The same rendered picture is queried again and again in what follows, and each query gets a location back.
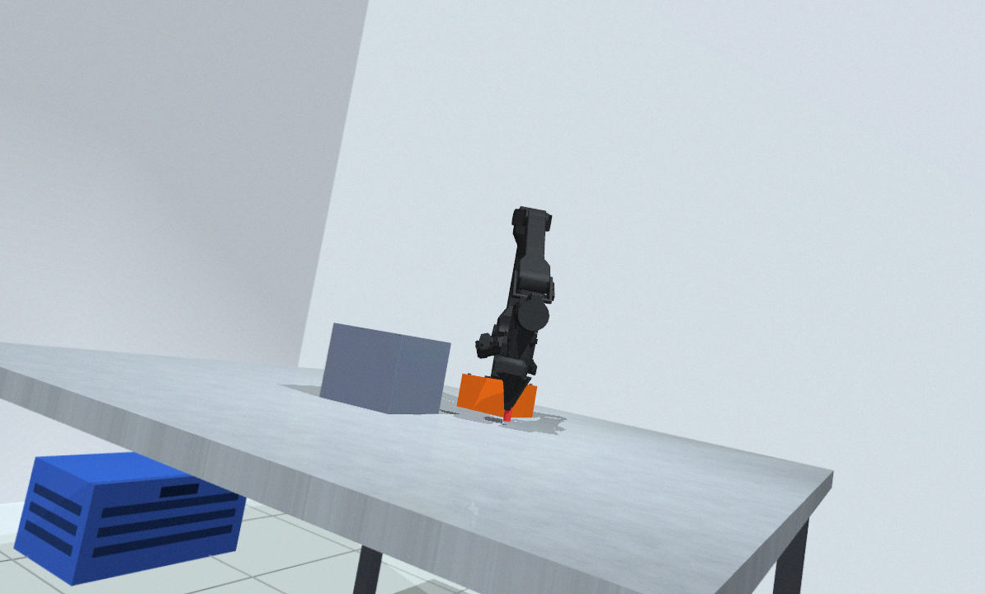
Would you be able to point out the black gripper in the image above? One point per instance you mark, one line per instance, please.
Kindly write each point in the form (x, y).
(515, 366)

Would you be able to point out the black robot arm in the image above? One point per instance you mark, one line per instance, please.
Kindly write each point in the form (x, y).
(531, 284)

